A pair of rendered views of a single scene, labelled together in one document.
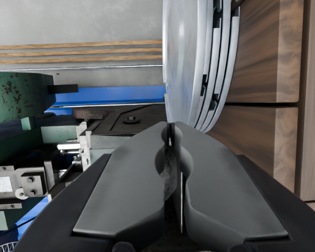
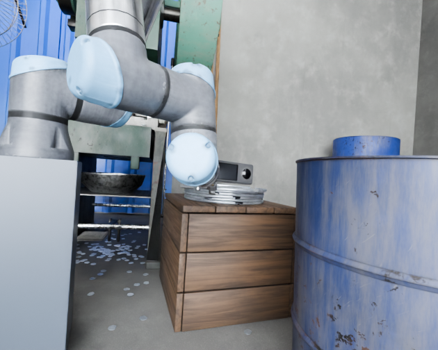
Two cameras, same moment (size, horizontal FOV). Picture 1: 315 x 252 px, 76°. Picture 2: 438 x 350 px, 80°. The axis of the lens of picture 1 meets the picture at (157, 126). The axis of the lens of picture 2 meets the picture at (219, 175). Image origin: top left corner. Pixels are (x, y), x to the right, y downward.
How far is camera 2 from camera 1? 0.61 m
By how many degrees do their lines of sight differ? 26
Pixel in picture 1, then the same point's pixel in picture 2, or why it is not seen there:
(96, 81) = not seen: hidden behind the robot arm
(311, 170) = (197, 217)
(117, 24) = (229, 154)
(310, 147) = (204, 216)
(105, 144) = (158, 141)
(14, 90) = not seen: hidden behind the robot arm
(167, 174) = (115, 185)
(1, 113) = not seen: hidden behind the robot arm
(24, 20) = (237, 76)
